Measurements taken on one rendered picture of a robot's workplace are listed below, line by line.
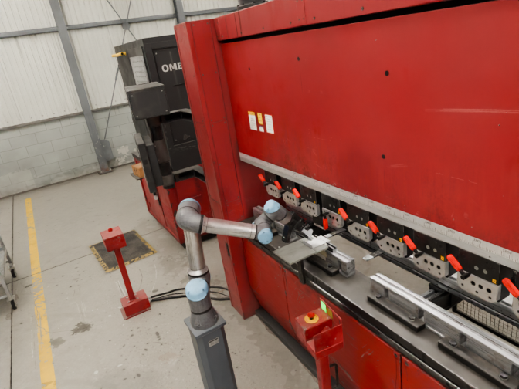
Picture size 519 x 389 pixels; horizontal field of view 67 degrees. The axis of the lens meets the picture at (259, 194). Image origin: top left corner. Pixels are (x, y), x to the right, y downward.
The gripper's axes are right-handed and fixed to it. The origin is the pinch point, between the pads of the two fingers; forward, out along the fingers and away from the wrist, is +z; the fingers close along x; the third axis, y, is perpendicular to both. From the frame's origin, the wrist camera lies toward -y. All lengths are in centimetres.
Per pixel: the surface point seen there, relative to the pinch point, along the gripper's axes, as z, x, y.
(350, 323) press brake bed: 22, -39, -25
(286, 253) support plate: -5.0, 1.5, -13.5
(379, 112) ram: -54, -53, 53
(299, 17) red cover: -85, -8, 77
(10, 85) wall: -164, 712, -46
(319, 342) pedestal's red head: 4, -43, -40
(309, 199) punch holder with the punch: -13.0, 1.9, 18.4
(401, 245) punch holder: -11, -63, 17
